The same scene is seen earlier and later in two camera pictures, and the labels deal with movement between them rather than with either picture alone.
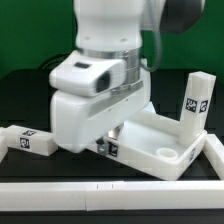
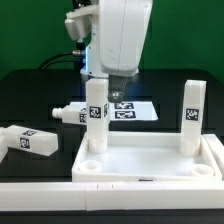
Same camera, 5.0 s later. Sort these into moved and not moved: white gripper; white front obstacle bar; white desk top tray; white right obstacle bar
Moved: white gripper; white desk top tray
Not moved: white right obstacle bar; white front obstacle bar
